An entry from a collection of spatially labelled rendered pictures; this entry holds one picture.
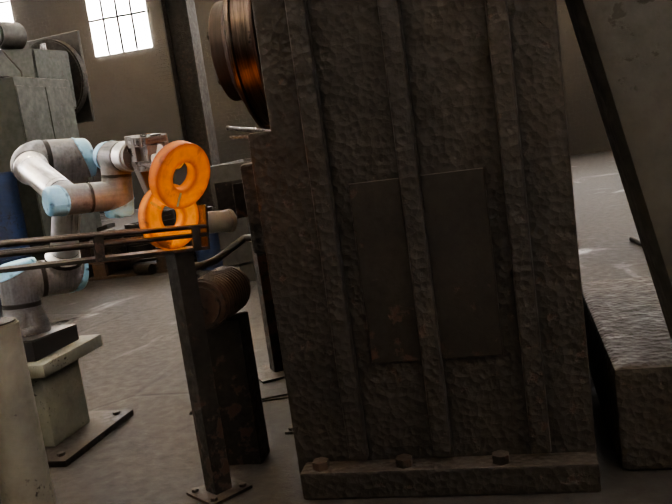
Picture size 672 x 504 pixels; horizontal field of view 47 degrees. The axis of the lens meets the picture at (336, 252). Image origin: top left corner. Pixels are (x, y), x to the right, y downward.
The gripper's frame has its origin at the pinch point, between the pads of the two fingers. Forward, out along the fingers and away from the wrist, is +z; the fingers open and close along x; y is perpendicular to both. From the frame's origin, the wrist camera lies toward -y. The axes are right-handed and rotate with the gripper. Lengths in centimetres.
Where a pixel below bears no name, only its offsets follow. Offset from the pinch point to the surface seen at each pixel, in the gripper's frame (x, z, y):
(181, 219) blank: 2.6, -6.7, -13.4
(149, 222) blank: -7.0, -4.7, -11.9
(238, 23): 32.0, -13.2, 31.3
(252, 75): 33.5, -12.2, 18.1
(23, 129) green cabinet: 113, -378, -2
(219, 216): 12.1, -4.7, -14.5
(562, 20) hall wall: 960, -476, 43
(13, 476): -43, -23, -66
